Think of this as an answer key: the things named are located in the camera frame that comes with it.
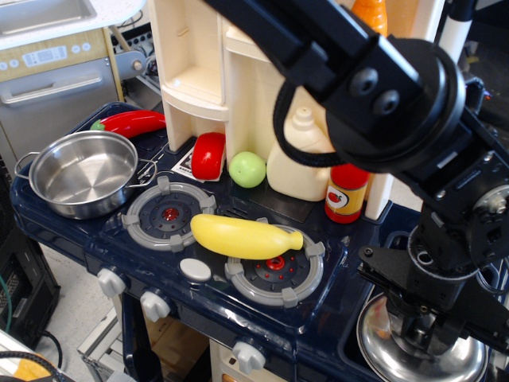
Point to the white frame post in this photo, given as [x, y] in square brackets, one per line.
[453, 31]

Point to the stainless steel pot lid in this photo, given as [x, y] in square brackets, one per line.
[395, 359]

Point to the grey oval button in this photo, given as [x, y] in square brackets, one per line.
[195, 270]

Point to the stainless toy dishwasher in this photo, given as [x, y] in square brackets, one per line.
[57, 66]

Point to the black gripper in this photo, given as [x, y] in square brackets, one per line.
[462, 307]

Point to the navy toy kitchen counter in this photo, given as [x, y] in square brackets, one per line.
[314, 341]

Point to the grey middle stove knob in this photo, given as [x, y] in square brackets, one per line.
[154, 306]

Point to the grey right stove knob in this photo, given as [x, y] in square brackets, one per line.
[249, 358]

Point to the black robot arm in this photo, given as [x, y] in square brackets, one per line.
[398, 106]

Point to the orange toy bottle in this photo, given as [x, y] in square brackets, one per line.
[373, 13]

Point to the grey stove knob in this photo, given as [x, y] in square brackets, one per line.
[154, 306]
[110, 283]
[249, 358]

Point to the grey left stove knob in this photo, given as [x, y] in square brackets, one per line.
[110, 283]

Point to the cream toy detergent jug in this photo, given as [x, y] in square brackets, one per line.
[290, 178]

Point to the green toy apple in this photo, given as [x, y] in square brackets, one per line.
[247, 169]

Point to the red toy ketchup bottle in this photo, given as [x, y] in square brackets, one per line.
[345, 193]

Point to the red toy chili pepper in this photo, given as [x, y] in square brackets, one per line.
[130, 124]

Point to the yellow toy banana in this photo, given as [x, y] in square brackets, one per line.
[243, 239]

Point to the grey toy burner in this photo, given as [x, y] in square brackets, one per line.
[159, 219]
[283, 281]

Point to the cream toy kitchen shelf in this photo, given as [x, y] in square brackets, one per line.
[214, 78]

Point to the grey left toy burner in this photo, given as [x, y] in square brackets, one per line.
[159, 219]

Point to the black computer case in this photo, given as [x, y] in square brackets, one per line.
[29, 292]

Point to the grey right toy burner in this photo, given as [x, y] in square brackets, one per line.
[283, 281]

